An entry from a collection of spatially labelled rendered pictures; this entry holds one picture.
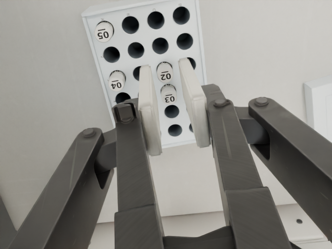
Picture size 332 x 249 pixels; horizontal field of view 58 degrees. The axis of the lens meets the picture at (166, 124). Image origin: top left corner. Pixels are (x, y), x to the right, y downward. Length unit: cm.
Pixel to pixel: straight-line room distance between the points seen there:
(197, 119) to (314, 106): 18
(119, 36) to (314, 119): 20
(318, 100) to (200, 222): 20
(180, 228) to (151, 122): 26
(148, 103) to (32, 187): 24
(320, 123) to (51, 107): 26
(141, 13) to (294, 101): 18
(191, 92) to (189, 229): 26
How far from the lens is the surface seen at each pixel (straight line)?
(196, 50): 24
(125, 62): 24
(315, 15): 31
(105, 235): 40
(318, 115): 32
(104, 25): 22
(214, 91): 17
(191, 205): 37
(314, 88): 31
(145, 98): 16
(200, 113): 15
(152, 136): 16
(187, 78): 17
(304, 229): 41
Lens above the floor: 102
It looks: 61 degrees down
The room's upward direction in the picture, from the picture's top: 173 degrees clockwise
